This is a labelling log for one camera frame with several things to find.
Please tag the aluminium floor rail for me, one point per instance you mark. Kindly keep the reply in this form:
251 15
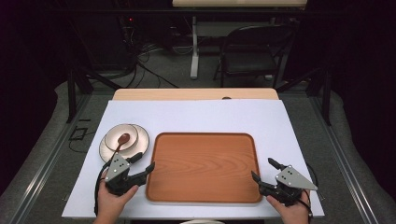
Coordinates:
46 161
345 161

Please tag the white board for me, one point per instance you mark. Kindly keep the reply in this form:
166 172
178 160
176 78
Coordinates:
202 115

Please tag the wooden tray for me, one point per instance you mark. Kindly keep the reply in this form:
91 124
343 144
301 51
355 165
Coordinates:
202 168

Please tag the black floor frame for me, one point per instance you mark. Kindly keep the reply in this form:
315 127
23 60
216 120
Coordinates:
77 133

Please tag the small beige plate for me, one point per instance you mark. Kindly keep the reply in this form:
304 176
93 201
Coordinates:
114 137

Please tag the large beige plate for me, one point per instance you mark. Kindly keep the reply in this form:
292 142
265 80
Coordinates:
142 140

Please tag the dark equipment with red light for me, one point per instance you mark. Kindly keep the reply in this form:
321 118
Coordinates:
130 20

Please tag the person's right hand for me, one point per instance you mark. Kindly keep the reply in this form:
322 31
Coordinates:
291 213

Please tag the black folding chair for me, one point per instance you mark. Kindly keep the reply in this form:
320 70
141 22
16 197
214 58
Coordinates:
249 62

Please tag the light wooden table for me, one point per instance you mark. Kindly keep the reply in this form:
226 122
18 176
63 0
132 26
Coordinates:
186 94

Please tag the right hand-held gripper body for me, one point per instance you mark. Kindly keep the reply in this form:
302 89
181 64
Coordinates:
294 179

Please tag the black metal stand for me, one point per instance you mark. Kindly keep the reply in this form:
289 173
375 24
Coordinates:
325 99
72 93

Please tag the brown wooden spoon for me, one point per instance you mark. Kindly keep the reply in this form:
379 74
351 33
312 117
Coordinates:
123 138

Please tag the white desk leg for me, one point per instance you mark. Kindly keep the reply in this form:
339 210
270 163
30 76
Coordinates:
194 53

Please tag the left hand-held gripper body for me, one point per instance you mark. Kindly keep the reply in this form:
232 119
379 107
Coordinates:
117 166

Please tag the person's left hand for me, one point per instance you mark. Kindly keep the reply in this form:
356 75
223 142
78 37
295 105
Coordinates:
109 201

